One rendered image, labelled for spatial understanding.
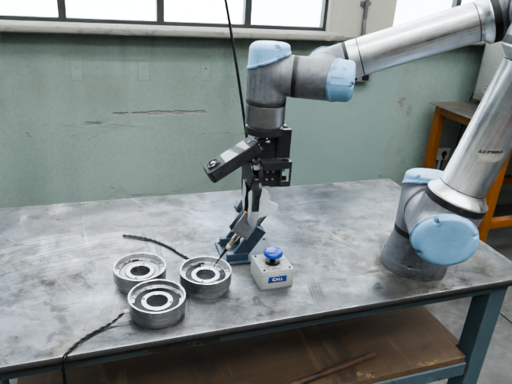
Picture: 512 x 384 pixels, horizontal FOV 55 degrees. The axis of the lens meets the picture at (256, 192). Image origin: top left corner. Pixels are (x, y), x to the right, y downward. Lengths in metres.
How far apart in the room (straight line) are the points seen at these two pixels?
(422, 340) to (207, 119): 1.64
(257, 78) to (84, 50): 1.63
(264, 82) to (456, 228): 0.43
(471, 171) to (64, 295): 0.79
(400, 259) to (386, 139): 2.00
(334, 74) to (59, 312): 0.66
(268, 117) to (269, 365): 0.61
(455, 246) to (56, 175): 2.04
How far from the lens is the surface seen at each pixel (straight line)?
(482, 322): 1.34
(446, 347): 1.41
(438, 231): 0.95
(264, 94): 0.88
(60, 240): 1.23
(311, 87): 0.88
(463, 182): 0.95
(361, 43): 1.01
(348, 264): 1.15
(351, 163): 3.02
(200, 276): 1.04
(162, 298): 0.96
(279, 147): 0.94
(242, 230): 1.00
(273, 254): 1.01
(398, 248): 1.14
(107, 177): 2.61
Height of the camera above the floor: 1.39
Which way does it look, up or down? 24 degrees down
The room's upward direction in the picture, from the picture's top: 4 degrees clockwise
